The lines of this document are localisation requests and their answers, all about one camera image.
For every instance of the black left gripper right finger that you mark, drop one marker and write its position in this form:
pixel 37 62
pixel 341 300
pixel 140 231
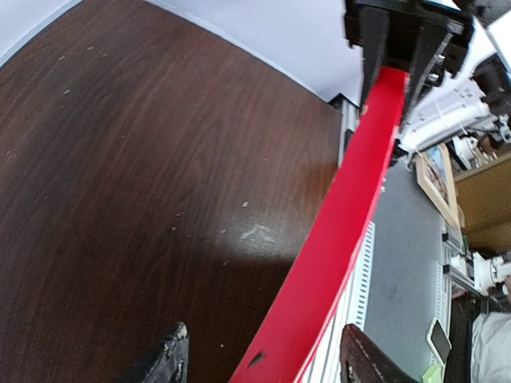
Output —
pixel 362 361

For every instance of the framed picture in background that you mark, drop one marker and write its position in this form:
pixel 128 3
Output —
pixel 436 179

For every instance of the white smartphone in background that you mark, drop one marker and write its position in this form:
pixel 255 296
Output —
pixel 438 341

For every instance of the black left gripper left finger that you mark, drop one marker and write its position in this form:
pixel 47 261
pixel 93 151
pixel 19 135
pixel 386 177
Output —
pixel 166 362

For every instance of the right aluminium corner post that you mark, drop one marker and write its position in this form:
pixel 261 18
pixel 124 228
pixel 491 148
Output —
pixel 349 123

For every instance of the aluminium front rail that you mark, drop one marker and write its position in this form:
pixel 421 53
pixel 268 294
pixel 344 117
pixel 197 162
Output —
pixel 351 309

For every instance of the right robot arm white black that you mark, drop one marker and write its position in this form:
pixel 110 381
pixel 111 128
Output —
pixel 476 99

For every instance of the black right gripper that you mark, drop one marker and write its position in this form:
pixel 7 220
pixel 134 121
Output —
pixel 403 22

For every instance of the red wooden picture frame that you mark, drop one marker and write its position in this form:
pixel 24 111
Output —
pixel 289 335

